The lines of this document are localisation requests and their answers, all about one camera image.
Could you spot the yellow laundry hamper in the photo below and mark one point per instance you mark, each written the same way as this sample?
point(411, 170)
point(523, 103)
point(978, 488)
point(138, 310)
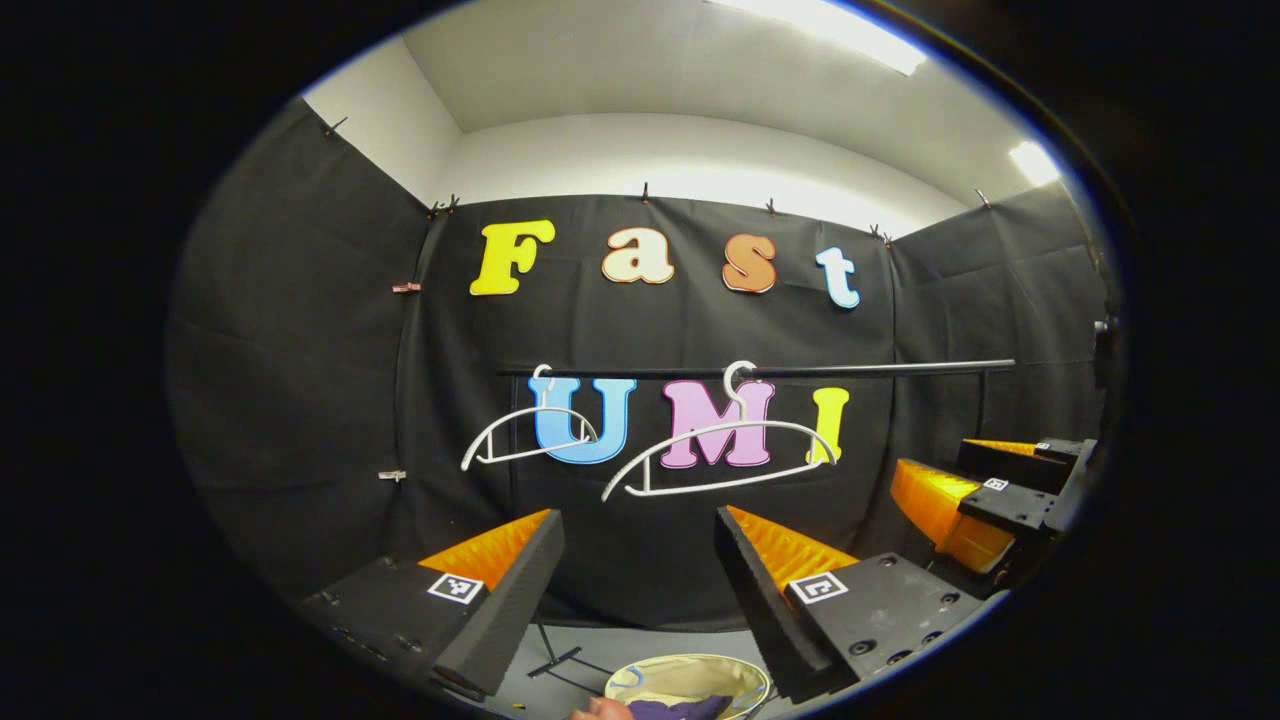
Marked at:
point(690, 672)

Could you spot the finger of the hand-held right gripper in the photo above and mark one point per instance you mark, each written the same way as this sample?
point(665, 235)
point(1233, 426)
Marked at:
point(1005, 505)
point(1010, 462)

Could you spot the purple knit cardigan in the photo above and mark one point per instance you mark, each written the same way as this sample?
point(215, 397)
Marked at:
point(680, 708)

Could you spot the small ceiling light panel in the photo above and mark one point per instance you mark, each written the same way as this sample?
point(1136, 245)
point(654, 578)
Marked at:
point(1035, 163)

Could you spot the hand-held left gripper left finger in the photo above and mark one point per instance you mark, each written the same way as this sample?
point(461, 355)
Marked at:
point(515, 590)

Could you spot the black clothes rack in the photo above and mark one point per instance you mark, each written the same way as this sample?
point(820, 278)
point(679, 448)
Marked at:
point(900, 367)

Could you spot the black backdrop cloth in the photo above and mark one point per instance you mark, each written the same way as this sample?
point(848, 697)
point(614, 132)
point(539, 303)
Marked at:
point(300, 350)

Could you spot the person's leg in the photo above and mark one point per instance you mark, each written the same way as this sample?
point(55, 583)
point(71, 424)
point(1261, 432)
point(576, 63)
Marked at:
point(600, 710)

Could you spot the long ceiling light panel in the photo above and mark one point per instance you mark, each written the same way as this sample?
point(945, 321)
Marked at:
point(830, 30)

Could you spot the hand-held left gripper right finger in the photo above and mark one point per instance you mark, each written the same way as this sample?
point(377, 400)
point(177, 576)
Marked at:
point(760, 600)

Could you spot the white plastic hanger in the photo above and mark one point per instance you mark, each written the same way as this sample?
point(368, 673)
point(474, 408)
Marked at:
point(720, 485)
point(525, 452)

